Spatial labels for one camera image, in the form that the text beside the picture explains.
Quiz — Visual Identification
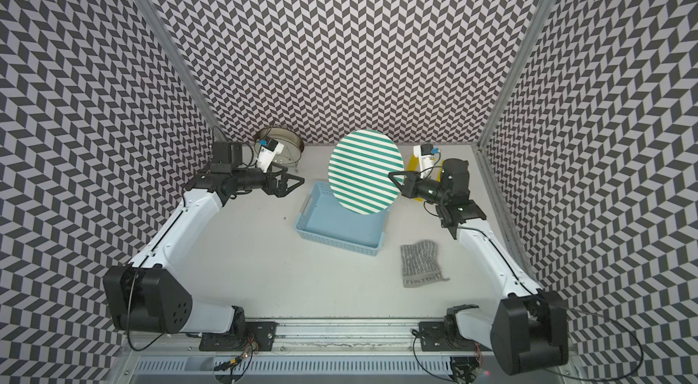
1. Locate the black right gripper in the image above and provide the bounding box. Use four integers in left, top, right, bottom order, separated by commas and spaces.
388, 170, 450, 205

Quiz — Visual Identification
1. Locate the green striped round plate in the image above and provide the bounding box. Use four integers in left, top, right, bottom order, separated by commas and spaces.
328, 129, 405, 215

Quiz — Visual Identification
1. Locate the grey striped fluffy cloth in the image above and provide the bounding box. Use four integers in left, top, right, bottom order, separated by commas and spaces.
400, 240, 449, 289

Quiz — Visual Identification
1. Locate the yellow striped round plate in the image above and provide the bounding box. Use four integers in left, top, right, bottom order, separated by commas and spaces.
401, 157, 440, 204

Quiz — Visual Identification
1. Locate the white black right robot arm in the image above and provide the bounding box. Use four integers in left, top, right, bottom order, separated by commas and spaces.
388, 159, 569, 376

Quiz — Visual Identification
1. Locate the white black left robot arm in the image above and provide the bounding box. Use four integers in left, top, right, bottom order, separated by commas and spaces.
103, 138, 305, 339

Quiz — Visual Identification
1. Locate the silver metal plate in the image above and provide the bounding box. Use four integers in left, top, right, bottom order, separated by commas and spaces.
253, 127, 305, 167

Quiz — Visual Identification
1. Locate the light blue plastic basket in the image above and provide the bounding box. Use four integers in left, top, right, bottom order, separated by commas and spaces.
294, 180, 389, 257

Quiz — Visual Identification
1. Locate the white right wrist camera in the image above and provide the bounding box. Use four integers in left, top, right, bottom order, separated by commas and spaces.
413, 143, 441, 179

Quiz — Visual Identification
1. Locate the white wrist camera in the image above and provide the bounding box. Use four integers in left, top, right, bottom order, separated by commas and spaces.
413, 143, 441, 179
256, 138, 285, 173

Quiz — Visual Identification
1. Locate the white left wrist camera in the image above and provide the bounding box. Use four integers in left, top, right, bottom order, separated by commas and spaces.
256, 138, 285, 173

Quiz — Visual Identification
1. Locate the aluminium front rail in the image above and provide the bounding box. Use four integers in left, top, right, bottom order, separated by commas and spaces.
116, 317, 579, 358

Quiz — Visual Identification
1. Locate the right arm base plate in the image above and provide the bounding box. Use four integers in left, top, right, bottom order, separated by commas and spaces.
413, 320, 492, 354

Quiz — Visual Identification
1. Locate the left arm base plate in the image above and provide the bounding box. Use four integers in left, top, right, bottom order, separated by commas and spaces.
198, 320, 278, 352

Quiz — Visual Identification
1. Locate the aluminium corner post right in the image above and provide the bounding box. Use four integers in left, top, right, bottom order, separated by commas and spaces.
477, 0, 557, 149

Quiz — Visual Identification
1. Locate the aluminium corner post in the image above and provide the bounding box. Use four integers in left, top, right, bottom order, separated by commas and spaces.
477, 0, 557, 149
133, 0, 227, 141

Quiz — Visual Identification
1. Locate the aluminium corner post left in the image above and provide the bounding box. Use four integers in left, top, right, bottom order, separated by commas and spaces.
133, 0, 227, 141

